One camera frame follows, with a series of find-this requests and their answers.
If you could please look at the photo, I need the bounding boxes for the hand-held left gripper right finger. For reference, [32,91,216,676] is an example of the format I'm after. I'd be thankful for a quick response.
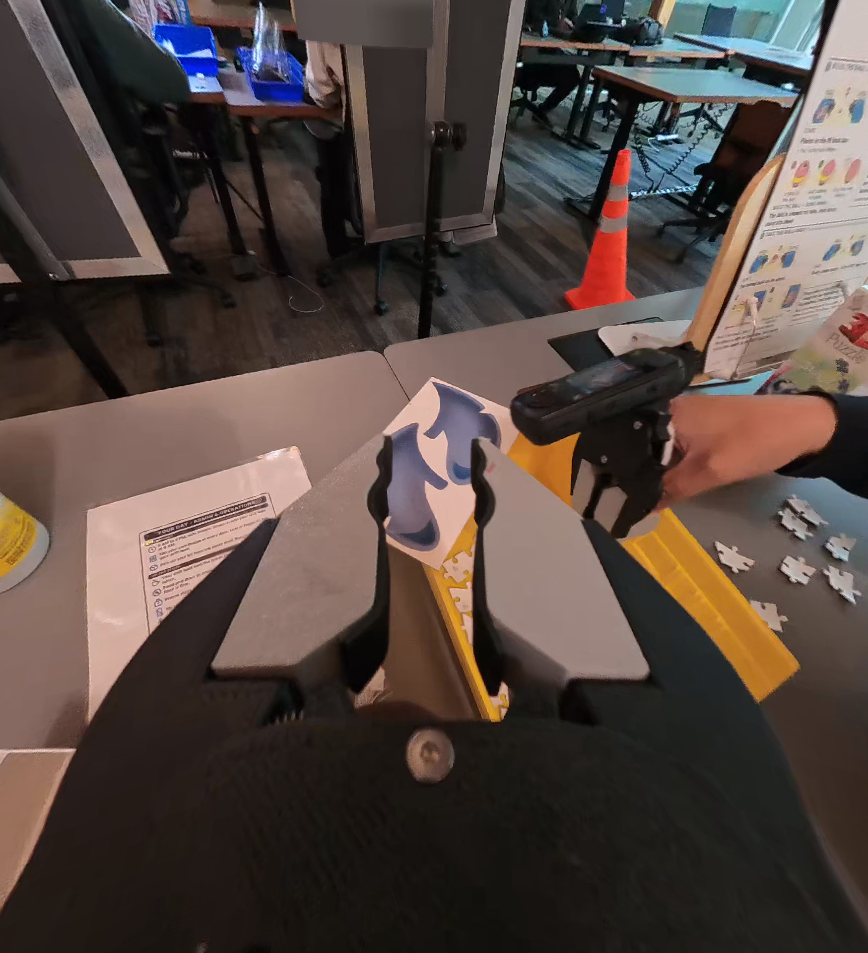
[471,438,652,695]

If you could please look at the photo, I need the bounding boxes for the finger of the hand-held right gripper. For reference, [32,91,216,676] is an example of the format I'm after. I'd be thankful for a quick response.
[572,456,610,520]
[609,476,663,539]

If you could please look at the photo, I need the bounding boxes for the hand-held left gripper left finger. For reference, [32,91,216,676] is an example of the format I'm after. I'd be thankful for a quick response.
[212,434,396,692]

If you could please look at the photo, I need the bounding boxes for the heap of white puzzle pieces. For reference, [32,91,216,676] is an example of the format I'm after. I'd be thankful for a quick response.
[437,547,513,719]

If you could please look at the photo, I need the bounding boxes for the yellow plastic bin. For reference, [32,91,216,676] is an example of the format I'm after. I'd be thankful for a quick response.
[422,432,800,723]

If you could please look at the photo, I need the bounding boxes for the scattered white puzzle pieces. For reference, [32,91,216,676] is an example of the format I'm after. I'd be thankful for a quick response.
[715,493,864,634]

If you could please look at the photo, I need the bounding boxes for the colourful puzzle box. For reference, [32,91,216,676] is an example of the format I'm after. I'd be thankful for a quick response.
[765,275,868,399]

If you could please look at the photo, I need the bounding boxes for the person's right hand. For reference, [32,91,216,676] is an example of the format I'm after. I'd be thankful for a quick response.
[657,392,841,515]

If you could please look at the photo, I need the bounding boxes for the black flat tray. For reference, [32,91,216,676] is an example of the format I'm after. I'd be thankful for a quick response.
[547,325,632,371]

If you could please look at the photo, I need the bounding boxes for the white flat tray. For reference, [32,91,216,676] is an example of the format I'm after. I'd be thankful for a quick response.
[599,320,693,357]

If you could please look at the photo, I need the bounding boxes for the orange traffic cone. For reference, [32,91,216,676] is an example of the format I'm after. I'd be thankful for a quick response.
[564,149,636,311]

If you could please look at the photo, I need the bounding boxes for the white card with blue shapes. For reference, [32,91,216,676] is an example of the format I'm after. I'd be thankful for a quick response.
[382,377,522,555]

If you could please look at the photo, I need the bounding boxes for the laminated white instruction sheet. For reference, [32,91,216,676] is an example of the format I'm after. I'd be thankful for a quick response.
[85,447,313,723]

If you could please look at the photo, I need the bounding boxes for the wooden poster stand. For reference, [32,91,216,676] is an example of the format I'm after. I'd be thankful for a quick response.
[687,152,788,366]

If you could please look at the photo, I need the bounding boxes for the black stand pole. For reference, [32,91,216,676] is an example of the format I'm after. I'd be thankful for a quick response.
[417,119,469,340]

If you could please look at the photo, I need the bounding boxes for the black office chair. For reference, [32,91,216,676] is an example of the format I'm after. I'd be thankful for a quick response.
[661,97,786,263]

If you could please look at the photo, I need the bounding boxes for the printed instruction poster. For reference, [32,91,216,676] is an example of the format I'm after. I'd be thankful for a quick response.
[704,0,868,381]

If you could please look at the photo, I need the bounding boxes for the wooden top desk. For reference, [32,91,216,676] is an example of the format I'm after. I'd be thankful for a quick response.
[672,32,816,79]
[519,33,632,146]
[590,66,801,224]
[187,70,345,280]

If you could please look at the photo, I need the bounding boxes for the blue plastic bin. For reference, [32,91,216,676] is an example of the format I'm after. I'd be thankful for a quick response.
[236,46,307,103]
[152,22,220,79]

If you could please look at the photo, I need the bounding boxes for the dark green jacket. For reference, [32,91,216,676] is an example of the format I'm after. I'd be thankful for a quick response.
[69,0,191,107]

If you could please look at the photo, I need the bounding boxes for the grey partition with metal frame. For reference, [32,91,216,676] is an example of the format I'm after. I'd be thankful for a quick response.
[0,0,174,287]
[344,0,526,247]

